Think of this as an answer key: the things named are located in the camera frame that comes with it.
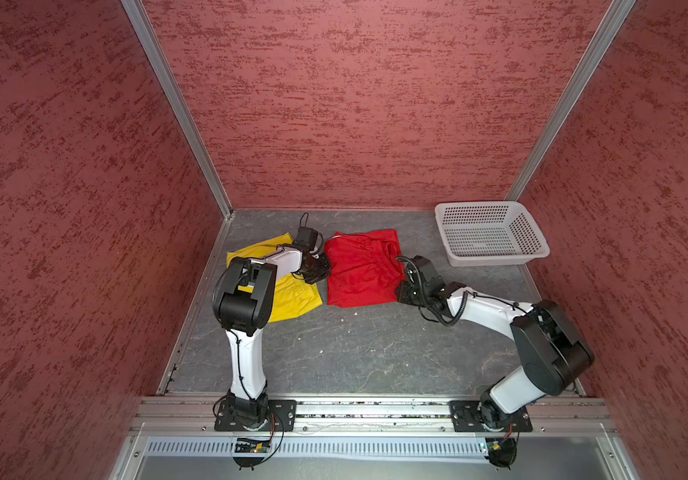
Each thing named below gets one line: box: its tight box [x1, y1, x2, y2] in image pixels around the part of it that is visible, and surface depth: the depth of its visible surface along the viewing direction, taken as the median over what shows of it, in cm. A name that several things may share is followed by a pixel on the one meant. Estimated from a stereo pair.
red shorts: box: [324, 229, 407, 308], surface depth 102 cm
